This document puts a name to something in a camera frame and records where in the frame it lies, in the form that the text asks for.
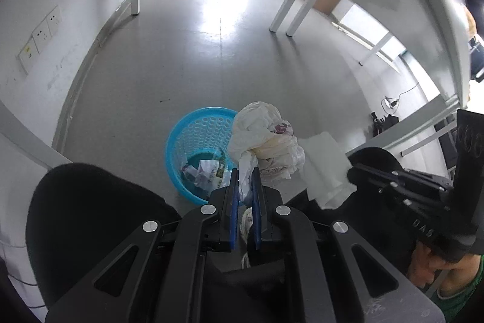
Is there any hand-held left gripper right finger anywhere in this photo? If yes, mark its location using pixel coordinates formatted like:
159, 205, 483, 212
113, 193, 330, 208
252, 166, 445, 323

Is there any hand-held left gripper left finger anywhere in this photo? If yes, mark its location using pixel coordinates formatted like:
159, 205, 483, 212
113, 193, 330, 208
45, 168, 240, 323

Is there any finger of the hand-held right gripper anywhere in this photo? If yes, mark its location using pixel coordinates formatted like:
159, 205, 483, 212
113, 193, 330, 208
353, 163, 453, 192
348, 171, 451, 222

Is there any long printed snack wrapper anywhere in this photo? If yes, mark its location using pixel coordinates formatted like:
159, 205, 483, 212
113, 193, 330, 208
211, 156, 232, 184

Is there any clear printed plastic wrapper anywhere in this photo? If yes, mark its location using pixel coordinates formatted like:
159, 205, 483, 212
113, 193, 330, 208
194, 160, 213, 189

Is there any white tissue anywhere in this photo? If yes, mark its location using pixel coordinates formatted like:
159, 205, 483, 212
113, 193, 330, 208
300, 132, 358, 211

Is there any white plastic shopping bag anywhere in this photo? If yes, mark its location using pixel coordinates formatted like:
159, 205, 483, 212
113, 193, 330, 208
227, 101, 306, 269

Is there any blue plastic wastebasket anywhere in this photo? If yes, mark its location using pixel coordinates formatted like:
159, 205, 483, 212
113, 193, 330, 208
165, 107, 243, 206

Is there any person's right forearm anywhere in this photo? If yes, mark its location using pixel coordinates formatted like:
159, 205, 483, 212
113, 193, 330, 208
425, 254, 484, 323

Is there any person's right hand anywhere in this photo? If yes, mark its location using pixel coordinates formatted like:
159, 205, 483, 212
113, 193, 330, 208
408, 242, 452, 289

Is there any person's right leg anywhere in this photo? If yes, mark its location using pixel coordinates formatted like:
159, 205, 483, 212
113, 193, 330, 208
282, 147, 417, 282

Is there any person's leg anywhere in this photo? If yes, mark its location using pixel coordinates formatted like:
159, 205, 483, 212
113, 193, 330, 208
282, 147, 417, 282
26, 162, 184, 308

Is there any black equipment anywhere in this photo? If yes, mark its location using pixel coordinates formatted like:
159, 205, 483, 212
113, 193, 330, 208
370, 111, 399, 137

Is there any person's left leg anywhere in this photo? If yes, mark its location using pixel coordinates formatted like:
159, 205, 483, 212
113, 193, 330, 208
26, 162, 184, 308

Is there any brown paper envelope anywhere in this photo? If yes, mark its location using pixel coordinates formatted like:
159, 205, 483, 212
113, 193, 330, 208
464, 5, 478, 36

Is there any black power cable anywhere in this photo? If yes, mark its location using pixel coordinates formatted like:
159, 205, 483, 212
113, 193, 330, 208
380, 83, 421, 111

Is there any wall socket yellow sticker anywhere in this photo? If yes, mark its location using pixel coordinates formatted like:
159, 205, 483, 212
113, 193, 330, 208
17, 45, 39, 74

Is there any white wall socket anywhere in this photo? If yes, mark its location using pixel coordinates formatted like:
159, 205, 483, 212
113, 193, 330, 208
43, 5, 62, 37
32, 24, 51, 52

